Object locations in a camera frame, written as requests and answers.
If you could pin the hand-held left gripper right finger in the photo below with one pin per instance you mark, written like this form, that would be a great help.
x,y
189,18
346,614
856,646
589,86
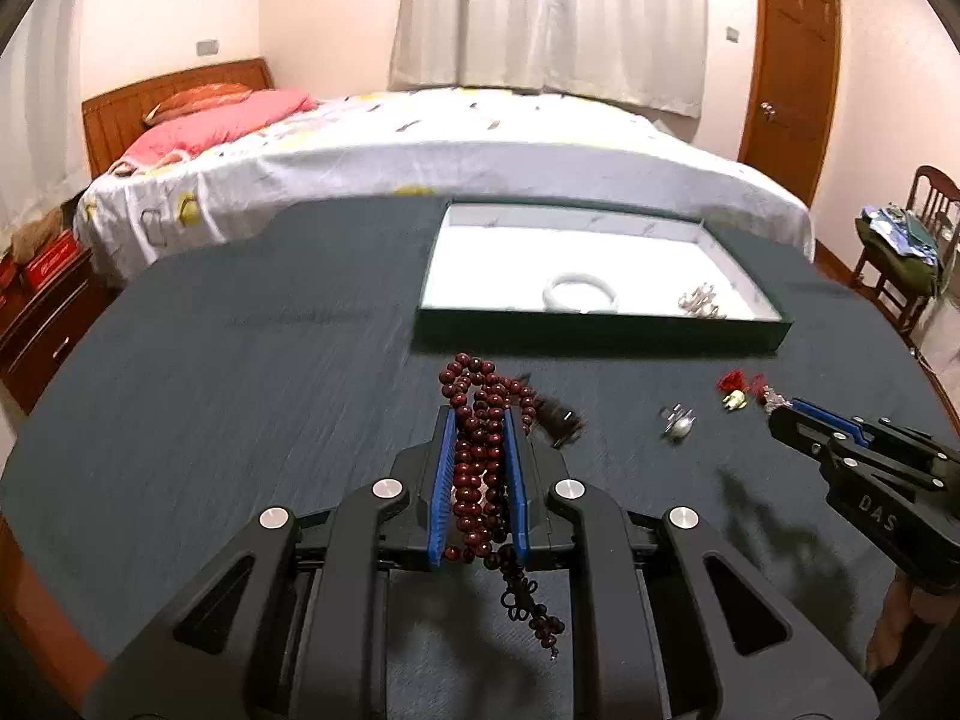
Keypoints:
x,y
517,487

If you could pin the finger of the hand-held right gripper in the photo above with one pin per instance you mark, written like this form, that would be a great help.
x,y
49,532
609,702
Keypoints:
x,y
799,431
829,418

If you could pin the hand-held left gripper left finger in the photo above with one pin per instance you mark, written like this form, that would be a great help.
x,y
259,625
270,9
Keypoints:
x,y
442,487

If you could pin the red tassel gold charm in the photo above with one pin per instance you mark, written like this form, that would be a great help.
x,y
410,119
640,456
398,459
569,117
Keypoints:
x,y
759,386
735,399

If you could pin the black tassel hair accessory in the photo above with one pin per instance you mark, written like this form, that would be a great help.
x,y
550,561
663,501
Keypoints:
x,y
559,424

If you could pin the silver pearl brooch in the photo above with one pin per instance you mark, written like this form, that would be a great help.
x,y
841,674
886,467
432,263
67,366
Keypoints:
x,y
677,427

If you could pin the green jewelry tray white lining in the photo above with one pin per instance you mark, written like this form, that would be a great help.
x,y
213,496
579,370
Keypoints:
x,y
517,262

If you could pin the sparkly rose gold jewelry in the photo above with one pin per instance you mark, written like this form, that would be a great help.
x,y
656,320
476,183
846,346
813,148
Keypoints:
x,y
697,304

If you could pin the pile of clothes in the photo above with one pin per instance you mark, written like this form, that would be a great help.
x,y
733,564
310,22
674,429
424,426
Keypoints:
x,y
900,247

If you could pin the white jade bangle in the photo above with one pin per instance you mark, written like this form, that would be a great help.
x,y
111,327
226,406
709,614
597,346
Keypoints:
x,y
549,294

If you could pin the wooden chair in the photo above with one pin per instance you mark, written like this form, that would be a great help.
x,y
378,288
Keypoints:
x,y
934,187

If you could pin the bed with white cover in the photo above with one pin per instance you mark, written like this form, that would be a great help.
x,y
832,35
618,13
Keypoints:
x,y
450,142

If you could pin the brown wooden door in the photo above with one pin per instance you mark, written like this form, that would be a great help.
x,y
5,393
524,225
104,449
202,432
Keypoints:
x,y
795,75

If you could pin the dark wooden nightstand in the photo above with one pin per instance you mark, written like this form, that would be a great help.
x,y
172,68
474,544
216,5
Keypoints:
x,y
45,337

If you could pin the pink pillow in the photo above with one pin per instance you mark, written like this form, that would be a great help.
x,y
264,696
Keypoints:
x,y
217,124

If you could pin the red box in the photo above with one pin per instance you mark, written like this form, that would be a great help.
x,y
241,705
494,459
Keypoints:
x,y
52,259

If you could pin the orange patterned pillow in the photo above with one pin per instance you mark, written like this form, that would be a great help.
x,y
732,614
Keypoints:
x,y
199,97

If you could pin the white window curtain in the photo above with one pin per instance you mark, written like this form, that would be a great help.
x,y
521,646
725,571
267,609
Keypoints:
x,y
547,15

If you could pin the brown bag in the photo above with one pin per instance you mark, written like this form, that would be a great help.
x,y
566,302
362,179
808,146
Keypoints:
x,y
37,232

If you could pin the wooden bed headboard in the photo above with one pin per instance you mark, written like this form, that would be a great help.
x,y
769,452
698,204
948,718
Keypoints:
x,y
112,120

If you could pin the sheer white curtain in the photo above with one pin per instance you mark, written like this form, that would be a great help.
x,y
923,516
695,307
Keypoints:
x,y
37,112

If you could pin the grey wall outlet plate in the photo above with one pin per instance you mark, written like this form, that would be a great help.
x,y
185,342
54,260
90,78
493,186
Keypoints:
x,y
207,47

